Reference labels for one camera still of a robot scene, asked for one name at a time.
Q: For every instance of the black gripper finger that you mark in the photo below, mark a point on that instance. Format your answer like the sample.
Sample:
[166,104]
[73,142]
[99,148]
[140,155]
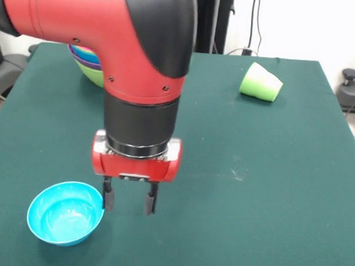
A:
[108,196]
[150,200]

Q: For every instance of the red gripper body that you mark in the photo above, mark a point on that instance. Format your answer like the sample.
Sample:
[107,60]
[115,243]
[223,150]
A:
[136,166]

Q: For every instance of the small light blue bowl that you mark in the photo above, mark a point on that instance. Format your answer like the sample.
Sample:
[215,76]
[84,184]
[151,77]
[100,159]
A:
[65,215]

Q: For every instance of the purple plastic bowl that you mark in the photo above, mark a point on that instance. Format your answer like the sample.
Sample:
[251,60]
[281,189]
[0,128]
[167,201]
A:
[79,61]

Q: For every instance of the large blue plastic bowl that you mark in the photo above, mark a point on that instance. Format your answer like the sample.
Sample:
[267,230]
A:
[85,55]

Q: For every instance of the green plastic cup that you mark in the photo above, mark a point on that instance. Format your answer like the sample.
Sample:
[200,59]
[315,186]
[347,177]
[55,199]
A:
[273,89]
[253,80]

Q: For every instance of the dark green tablecloth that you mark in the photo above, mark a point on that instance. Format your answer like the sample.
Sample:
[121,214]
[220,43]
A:
[221,202]

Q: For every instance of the green plastic bowl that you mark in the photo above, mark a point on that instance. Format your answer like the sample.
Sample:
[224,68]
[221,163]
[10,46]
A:
[92,76]

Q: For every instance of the black round knob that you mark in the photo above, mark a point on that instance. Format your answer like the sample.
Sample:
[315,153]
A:
[32,48]

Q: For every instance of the black power plug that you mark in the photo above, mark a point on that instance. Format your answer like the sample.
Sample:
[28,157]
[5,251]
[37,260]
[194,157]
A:
[246,51]

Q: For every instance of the black equipment base with knob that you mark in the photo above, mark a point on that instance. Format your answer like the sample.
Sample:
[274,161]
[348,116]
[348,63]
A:
[354,92]

